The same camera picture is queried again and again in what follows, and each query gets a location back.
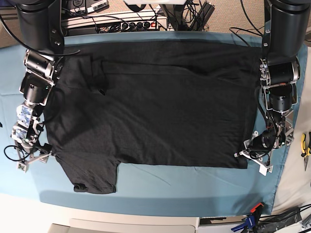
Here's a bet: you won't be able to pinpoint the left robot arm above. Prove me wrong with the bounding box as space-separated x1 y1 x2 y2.
239 0 311 162

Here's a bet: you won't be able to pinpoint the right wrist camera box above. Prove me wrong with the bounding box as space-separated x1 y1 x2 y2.
17 161 29 173

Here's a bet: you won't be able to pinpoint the black power strip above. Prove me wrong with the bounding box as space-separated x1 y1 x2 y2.
117 20 160 32

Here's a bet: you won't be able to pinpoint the yellow handled pliers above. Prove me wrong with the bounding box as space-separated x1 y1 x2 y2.
300 132 311 171

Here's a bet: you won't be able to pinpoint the black T-shirt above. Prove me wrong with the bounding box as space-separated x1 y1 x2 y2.
44 41 261 194

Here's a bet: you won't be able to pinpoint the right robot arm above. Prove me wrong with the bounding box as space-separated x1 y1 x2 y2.
11 0 65 171

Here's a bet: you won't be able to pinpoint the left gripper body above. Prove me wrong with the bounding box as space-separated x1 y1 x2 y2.
244 130 276 162

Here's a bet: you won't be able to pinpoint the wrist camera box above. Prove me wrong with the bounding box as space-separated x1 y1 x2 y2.
259 165 273 176
17 161 29 173

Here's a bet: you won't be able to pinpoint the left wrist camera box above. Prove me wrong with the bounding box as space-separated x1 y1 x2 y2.
259 165 273 176

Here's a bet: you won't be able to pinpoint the blue orange clamp bottom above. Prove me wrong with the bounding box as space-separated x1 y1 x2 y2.
231 202 264 233

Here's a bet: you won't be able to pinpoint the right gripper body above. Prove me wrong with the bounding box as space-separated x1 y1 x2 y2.
15 140 52 163

